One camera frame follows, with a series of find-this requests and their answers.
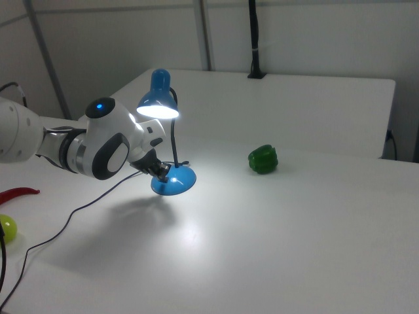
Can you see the slanted grey metal frame post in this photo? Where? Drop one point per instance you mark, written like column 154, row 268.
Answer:
column 49, row 65

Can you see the green bell pepper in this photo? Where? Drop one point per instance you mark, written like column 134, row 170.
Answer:
column 263, row 160

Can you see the black pole with clamp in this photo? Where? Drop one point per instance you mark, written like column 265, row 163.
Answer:
column 254, row 39

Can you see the upright grey metal frame post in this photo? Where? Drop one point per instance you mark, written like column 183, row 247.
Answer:
column 206, row 36

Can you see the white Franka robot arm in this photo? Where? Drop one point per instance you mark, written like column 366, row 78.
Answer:
column 108, row 131

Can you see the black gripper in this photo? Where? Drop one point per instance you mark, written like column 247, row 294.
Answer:
column 147, row 163

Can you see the red chili pepper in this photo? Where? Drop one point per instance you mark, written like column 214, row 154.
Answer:
column 16, row 193

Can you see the yellow-green apple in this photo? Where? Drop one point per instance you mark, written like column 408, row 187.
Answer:
column 10, row 229

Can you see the white side table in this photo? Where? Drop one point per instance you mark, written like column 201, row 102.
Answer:
column 294, row 108

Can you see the blue gooseneck desk lamp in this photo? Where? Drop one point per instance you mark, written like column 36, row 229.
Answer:
column 178, row 180

